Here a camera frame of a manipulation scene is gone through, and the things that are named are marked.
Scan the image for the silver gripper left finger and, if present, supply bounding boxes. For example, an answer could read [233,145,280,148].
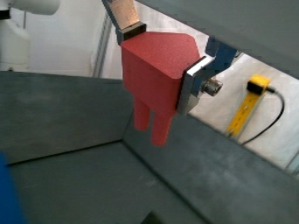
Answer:
[101,0,147,44]

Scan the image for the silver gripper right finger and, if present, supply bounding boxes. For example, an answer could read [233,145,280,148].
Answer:
[176,37,237,115]

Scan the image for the red three prong object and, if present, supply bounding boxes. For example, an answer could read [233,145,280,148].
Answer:
[121,31,200,146]

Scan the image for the blue foam shape block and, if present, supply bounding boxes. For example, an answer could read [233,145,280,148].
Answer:
[0,152,27,224]

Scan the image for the yellow sensor bracket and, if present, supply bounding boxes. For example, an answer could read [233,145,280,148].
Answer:
[225,74,269,139]

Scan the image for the black cable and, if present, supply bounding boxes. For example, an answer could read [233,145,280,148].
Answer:
[239,87,285,146]

